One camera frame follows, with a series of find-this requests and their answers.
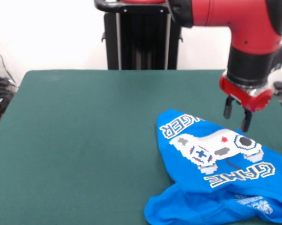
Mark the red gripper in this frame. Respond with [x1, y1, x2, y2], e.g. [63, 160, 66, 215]
[219, 73, 273, 133]

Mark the blue printed T-shirt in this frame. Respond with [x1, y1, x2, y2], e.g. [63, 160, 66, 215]
[143, 108, 282, 225]

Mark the black office chair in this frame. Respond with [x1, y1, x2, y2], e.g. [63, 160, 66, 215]
[273, 81, 282, 118]

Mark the dark green table cloth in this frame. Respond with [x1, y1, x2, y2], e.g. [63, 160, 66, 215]
[0, 69, 282, 225]

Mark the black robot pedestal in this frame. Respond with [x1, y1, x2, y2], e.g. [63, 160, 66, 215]
[94, 0, 184, 70]

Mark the black cable tangle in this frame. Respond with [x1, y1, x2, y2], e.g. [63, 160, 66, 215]
[0, 43, 19, 124]

